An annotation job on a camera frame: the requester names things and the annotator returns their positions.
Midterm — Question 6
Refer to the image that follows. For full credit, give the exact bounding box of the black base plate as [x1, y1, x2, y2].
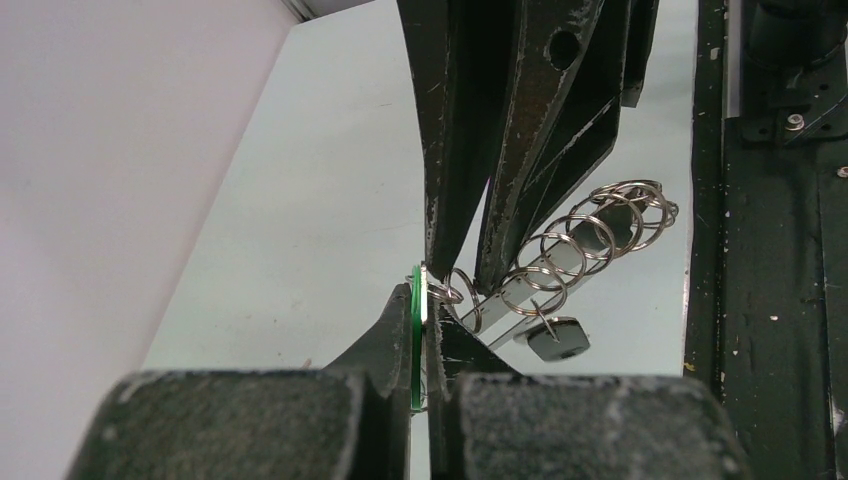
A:
[684, 1, 847, 479]

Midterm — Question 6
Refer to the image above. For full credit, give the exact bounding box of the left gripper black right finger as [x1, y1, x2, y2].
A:
[423, 304, 749, 479]

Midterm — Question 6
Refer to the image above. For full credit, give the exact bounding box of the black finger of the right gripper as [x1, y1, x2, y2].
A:
[474, 1, 659, 294]
[397, 1, 524, 280]

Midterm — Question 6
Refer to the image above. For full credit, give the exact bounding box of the green tagged key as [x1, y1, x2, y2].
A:
[409, 263, 428, 414]

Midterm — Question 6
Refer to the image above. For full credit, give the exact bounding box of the left aluminium frame post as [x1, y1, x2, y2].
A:
[281, 0, 371, 22]

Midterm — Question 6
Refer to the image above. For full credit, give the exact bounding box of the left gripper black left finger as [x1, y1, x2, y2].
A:
[68, 284, 413, 479]

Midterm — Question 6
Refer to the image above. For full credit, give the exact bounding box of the black headed key on ring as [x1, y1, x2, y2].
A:
[513, 317, 591, 362]

